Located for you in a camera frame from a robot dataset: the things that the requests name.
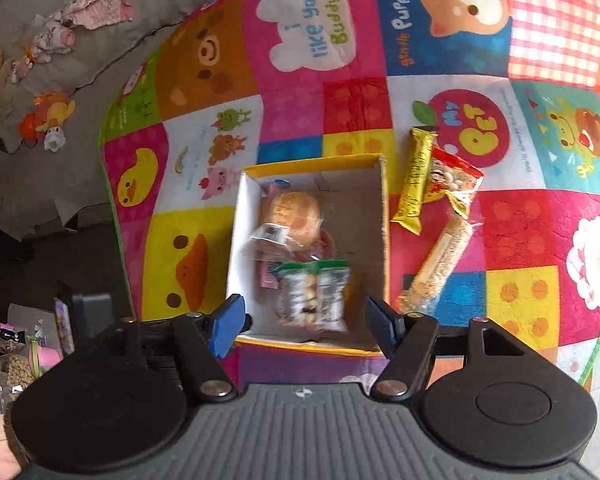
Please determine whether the clear sesame bar packet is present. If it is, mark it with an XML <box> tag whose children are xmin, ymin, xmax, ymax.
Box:
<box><xmin>395</xmin><ymin>216</ymin><xmax>484</xmax><ymax>314</ymax></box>

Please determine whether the small cake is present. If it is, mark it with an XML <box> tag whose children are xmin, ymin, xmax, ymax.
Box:
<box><xmin>244</xmin><ymin>236</ymin><xmax>287</xmax><ymax>264</ymax></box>

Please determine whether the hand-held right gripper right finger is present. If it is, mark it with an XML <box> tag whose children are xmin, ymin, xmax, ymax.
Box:
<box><xmin>366</xmin><ymin>296</ymin><xmax>531</xmax><ymax>403</ymax></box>

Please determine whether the yellow snack bar packet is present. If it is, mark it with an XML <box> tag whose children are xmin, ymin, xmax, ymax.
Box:
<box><xmin>391</xmin><ymin>127</ymin><xmax>439</xmax><ymax>236</ymax></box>

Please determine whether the pink cup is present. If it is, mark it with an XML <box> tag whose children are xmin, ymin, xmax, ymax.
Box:
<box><xmin>27</xmin><ymin>344</ymin><xmax>64</xmax><ymax>377</ymax></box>

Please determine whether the green white cracker packet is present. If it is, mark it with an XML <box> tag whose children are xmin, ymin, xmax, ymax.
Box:
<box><xmin>272</xmin><ymin>259</ymin><xmax>352</xmax><ymax>334</ymax></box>

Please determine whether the pale folded baby cloth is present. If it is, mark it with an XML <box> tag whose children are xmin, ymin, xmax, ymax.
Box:
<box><xmin>0</xmin><ymin>47</ymin><xmax>37</xmax><ymax>92</ymax></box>

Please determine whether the colourful cartoon play mat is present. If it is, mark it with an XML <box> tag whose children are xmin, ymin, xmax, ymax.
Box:
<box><xmin>97</xmin><ymin>0</ymin><xmax>600</xmax><ymax>397</ymax></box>

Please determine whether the glass jar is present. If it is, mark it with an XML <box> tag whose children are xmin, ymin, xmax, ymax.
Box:
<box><xmin>0</xmin><ymin>352</ymin><xmax>37</xmax><ymax>419</ymax></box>

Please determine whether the yellow cardboard box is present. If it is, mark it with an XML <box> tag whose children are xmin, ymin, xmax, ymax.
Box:
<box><xmin>225</xmin><ymin>153</ymin><xmax>392</xmax><ymax>359</ymax></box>

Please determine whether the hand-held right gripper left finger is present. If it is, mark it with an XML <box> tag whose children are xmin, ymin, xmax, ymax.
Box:
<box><xmin>115</xmin><ymin>294</ymin><xmax>253</xmax><ymax>403</ymax></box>

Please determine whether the orange plush toy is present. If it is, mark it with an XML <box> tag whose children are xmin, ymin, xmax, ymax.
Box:
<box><xmin>20</xmin><ymin>91</ymin><xmax>77</xmax><ymax>154</ymax></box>

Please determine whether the red yellow peanut packet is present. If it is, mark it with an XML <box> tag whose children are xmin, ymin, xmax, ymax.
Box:
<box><xmin>422</xmin><ymin>146</ymin><xmax>485</xmax><ymax>219</ymax></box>

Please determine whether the grey sofa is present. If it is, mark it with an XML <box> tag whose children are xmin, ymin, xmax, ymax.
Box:
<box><xmin>0</xmin><ymin>0</ymin><xmax>258</xmax><ymax>241</ymax></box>

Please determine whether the small floral baby garment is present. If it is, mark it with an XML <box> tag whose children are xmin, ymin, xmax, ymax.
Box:
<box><xmin>29</xmin><ymin>14</ymin><xmax>77</xmax><ymax>59</ymax></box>

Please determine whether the purple white packet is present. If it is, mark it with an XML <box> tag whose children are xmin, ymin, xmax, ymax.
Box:
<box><xmin>53</xmin><ymin>297</ymin><xmax>77</xmax><ymax>357</ymax></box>

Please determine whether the round bread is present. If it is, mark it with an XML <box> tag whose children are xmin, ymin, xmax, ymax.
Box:
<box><xmin>257</xmin><ymin>189</ymin><xmax>327</xmax><ymax>251</ymax></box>

